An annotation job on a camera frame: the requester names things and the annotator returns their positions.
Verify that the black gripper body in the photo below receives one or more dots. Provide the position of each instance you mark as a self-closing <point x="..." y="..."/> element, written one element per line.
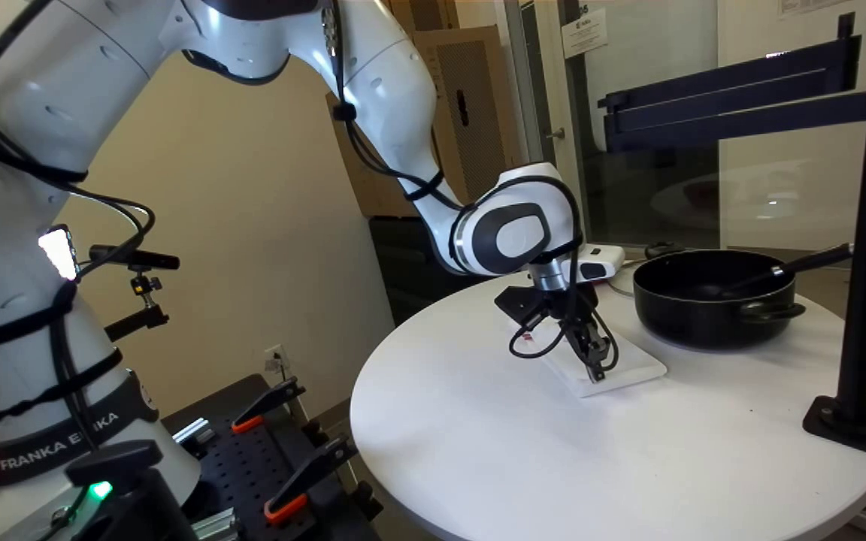
<point x="529" y="304"/>

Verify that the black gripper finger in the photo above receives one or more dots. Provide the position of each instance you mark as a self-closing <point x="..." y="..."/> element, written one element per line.
<point x="601" y="347"/>
<point x="581" y="343"/>

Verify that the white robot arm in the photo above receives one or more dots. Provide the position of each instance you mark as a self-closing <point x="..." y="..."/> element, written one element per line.
<point x="206" y="124"/>

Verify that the wooden cabinet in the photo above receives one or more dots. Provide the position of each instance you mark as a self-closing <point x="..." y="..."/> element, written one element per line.
<point x="442" y="108"/>

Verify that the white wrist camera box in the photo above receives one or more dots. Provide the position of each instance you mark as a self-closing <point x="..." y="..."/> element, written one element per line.
<point x="600" y="264"/>

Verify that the orange-handled clamp left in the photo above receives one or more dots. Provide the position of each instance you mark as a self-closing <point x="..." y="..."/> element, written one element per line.
<point x="263" y="405"/>

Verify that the orange-handled clamp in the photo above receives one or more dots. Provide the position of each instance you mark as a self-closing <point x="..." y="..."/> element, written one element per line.
<point x="292" y="497"/>
<point x="263" y="405"/>

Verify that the black camera stand pole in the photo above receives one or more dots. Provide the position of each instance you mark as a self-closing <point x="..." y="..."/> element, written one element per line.
<point x="797" y="88"/>

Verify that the orange-handled clamp right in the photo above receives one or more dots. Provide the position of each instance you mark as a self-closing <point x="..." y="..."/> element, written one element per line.
<point x="292" y="497"/>

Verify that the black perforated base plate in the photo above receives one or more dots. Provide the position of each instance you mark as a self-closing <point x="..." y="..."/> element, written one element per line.
<point x="241" y="474"/>

